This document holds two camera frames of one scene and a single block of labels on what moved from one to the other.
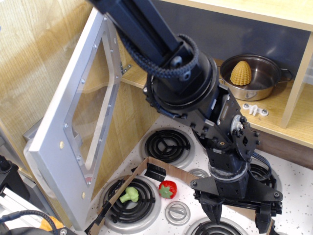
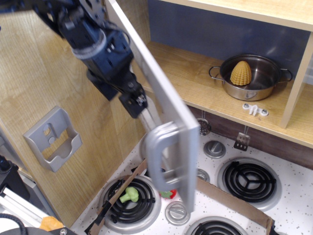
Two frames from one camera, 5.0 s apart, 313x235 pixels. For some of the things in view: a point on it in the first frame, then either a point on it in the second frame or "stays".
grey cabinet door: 61,152 → 172,149
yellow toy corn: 241,73 stays
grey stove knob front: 177,213 stays
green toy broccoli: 131,193 stays
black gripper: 247,191 → 107,57
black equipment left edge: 11,179 stays
